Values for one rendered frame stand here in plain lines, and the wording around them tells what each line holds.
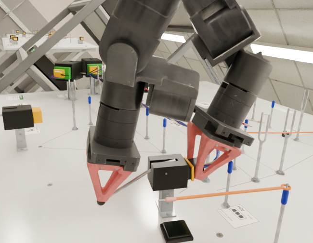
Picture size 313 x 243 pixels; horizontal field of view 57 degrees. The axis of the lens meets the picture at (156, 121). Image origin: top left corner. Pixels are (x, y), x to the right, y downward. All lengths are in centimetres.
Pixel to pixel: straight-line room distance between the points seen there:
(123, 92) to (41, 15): 756
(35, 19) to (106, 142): 754
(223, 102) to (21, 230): 35
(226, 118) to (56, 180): 35
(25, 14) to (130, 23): 758
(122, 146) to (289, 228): 29
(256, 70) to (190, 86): 11
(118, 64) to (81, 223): 26
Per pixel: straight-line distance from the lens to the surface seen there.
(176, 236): 44
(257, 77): 44
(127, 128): 39
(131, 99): 38
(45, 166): 66
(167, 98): 37
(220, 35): 44
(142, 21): 31
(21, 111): 72
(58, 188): 58
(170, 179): 45
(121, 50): 32
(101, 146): 40
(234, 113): 44
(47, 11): 793
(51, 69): 142
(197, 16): 45
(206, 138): 42
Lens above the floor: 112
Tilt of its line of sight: 7 degrees up
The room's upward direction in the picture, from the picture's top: 46 degrees clockwise
